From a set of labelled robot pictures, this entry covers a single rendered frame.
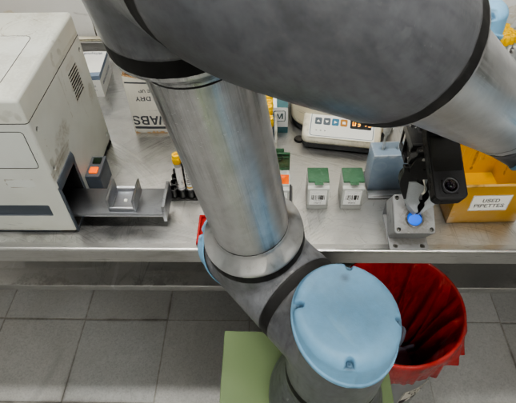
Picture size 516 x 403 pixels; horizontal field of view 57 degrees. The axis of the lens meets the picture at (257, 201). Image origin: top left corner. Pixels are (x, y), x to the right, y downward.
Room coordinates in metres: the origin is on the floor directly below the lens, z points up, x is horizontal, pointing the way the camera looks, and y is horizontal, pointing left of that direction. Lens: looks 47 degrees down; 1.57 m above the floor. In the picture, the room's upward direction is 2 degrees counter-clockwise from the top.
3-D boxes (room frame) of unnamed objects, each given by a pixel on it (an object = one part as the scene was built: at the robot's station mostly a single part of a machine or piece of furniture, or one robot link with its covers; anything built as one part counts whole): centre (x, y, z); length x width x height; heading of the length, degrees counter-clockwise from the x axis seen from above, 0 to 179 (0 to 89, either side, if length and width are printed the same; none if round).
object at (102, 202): (0.62, 0.27, 0.92); 0.21 x 0.07 x 0.05; 88
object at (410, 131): (0.56, -0.27, 1.09); 0.09 x 0.08 x 0.12; 178
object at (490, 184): (0.64, -0.42, 0.92); 0.13 x 0.13 x 0.10; 0
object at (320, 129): (0.93, -0.21, 0.94); 0.30 x 0.24 x 0.12; 169
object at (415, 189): (0.56, -0.26, 0.99); 0.06 x 0.03 x 0.09; 178
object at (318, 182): (0.65, -0.12, 0.91); 0.05 x 0.04 x 0.07; 178
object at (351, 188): (0.64, -0.18, 0.91); 0.05 x 0.04 x 0.07; 178
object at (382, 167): (0.68, -0.27, 0.92); 0.10 x 0.07 x 0.10; 90
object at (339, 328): (0.26, -0.08, 1.07); 0.13 x 0.12 x 0.14; 38
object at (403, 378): (0.67, -0.36, 0.22); 0.38 x 0.37 x 0.44; 88
